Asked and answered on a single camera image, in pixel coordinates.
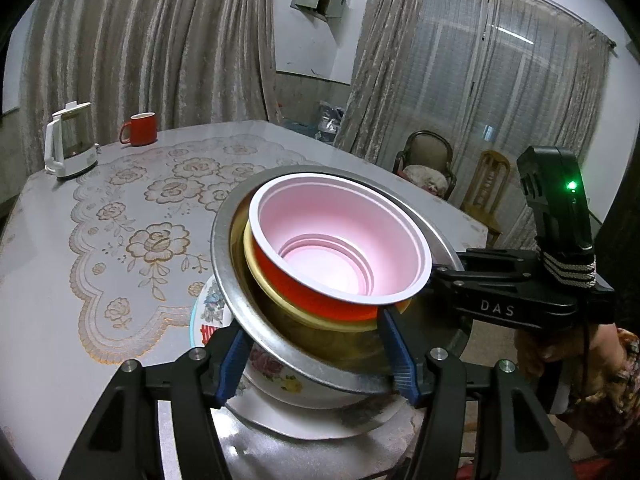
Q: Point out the red mug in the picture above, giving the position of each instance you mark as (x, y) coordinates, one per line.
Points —
(142, 130)

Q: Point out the person's right hand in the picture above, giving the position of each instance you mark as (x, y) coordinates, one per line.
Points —
(532, 350)

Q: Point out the person's right forearm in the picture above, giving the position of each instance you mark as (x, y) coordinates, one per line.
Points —
(605, 385)

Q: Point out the dark framed cushioned chair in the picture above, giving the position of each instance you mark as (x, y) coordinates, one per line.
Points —
(425, 170)

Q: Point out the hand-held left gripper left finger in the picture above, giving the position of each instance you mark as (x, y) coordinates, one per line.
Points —
(232, 360)

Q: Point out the sheer window curtain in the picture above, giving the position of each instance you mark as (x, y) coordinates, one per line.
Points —
(475, 85)

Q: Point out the plastic bags pile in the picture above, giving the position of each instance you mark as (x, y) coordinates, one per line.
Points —
(331, 120)

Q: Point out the red plastic bowl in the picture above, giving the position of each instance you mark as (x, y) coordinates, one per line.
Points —
(340, 240)

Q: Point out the yellow wooden chair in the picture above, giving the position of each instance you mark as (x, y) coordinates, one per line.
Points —
(487, 185)

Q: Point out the yellow bowl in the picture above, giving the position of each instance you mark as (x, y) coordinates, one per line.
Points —
(300, 317)

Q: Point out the turquoise plastic plate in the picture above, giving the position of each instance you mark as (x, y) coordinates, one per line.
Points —
(192, 325)

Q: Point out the beige pleated curtain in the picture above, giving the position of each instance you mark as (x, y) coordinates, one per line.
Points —
(150, 35)

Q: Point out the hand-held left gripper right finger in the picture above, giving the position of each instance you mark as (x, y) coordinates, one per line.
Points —
(400, 355)

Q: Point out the small white floral plate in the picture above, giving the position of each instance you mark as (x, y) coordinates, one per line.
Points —
(280, 382)

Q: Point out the white electric kettle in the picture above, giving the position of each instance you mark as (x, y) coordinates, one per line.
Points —
(70, 145)

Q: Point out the lace patterned tablecloth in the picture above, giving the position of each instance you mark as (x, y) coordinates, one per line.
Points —
(100, 285)

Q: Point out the stainless steel bowl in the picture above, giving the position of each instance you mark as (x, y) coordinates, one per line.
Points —
(330, 360)

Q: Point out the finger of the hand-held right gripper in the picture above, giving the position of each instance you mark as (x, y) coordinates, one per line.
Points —
(465, 276)
(500, 259)

